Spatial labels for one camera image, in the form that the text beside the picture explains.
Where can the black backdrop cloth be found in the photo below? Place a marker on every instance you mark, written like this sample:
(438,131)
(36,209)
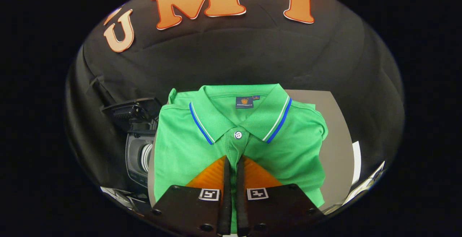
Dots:
(234,49)

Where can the grey metal cabinet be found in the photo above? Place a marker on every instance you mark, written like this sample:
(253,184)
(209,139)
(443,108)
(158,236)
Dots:
(337,139)

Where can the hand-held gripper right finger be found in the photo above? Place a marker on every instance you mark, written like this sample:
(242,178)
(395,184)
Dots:
(242,201)

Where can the grey washing machine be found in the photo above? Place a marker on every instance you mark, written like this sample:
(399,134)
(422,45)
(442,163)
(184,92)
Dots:
(137,157)

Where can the white flat panel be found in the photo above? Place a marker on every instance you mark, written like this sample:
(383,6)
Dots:
(357,161)

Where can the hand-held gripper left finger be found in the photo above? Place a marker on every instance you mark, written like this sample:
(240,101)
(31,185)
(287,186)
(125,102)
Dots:
(224,201)

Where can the clear plastic object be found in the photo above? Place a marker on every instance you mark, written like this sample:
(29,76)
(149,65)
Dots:
(368,182)

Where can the green polo shirt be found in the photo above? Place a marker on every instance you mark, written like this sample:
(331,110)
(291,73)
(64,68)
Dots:
(187,150)

